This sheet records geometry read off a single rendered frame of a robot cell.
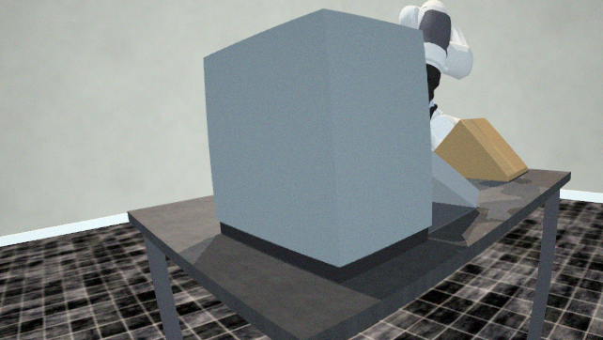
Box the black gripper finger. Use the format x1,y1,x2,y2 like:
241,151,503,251
428,91,438,119

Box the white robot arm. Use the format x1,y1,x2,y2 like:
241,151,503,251
399,0,473,149

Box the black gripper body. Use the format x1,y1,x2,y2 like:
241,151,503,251
426,64,441,101

